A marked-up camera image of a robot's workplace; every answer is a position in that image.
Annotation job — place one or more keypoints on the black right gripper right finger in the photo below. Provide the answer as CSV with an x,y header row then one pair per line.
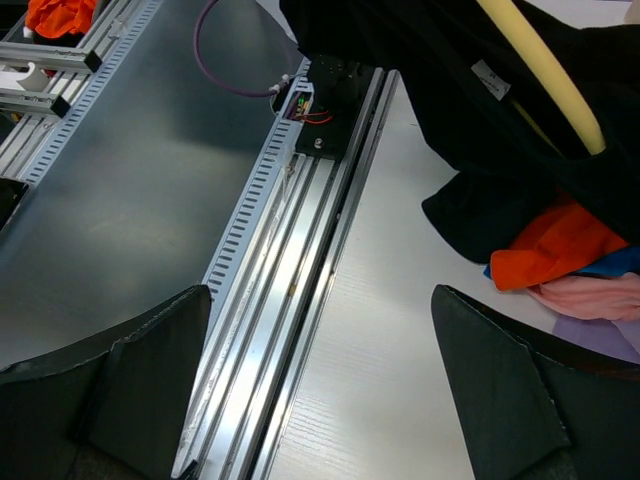
x,y
532,405

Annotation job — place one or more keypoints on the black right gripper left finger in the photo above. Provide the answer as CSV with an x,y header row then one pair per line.
x,y
110,406

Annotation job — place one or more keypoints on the black t shirt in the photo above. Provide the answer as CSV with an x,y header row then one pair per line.
x,y
482,110

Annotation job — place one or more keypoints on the yellow hanger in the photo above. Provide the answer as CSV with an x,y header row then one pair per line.
x,y
548,71

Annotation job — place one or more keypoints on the purple t shirt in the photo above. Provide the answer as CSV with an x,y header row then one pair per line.
x,y
618,340

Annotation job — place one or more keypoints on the pink t shirt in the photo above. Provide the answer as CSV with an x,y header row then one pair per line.
x,y
590,298

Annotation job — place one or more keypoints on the orange t shirt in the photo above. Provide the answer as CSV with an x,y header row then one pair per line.
x,y
560,241

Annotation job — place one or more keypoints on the blue t shirt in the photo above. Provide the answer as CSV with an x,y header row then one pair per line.
x,y
610,265

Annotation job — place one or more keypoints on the aluminium frame rail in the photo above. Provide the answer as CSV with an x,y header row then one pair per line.
x,y
272,263

